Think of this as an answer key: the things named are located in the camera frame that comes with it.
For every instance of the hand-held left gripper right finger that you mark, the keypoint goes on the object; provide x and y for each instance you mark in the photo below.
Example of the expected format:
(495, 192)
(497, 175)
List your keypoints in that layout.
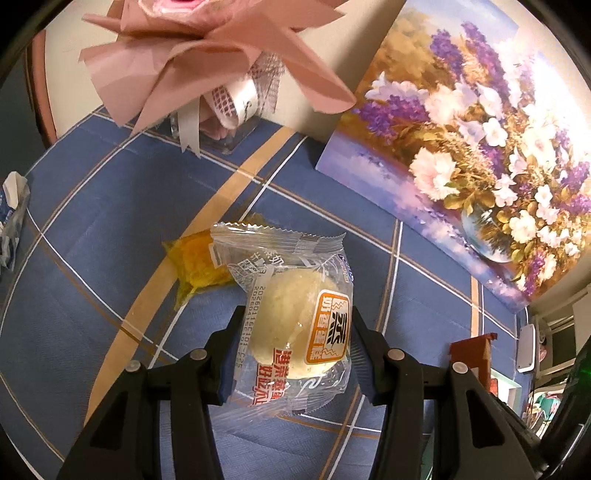
(364, 364)

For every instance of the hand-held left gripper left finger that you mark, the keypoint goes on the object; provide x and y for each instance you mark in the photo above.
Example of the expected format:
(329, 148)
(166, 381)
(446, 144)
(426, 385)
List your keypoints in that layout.
(226, 383)

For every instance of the white tray with teal rim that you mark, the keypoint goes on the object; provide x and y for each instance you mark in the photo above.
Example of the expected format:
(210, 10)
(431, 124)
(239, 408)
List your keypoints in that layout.
(510, 392)

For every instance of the clear bun packet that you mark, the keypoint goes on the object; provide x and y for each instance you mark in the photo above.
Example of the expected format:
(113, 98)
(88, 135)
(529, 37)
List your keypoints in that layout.
(286, 304)

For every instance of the white device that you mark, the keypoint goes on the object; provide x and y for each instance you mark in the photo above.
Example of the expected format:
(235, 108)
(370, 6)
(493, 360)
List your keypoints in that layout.
(526, 346)

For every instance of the white shelf unit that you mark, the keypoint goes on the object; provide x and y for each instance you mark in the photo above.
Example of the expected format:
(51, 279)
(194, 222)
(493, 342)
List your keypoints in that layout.
(561, 323)

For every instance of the yellow snack packet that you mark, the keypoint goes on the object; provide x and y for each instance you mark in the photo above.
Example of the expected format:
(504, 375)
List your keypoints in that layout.
(198, 263)

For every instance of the blue plaid tablecloth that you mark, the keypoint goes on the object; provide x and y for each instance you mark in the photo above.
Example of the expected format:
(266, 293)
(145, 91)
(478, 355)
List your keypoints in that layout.
(115, 207)

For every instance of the flower painting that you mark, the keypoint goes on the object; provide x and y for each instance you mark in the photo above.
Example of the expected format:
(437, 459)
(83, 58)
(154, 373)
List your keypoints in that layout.
(461, 138)

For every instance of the blue and white packet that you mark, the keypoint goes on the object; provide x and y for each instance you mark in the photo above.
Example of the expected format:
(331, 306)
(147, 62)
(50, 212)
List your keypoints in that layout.
(11, 207)

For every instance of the pink paper flower bouquet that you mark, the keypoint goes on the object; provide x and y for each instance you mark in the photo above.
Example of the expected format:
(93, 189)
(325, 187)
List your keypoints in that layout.
(184, 46)

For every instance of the brown wooden frame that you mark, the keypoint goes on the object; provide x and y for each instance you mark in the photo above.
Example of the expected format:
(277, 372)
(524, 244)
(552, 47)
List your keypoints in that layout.
(39, 92)

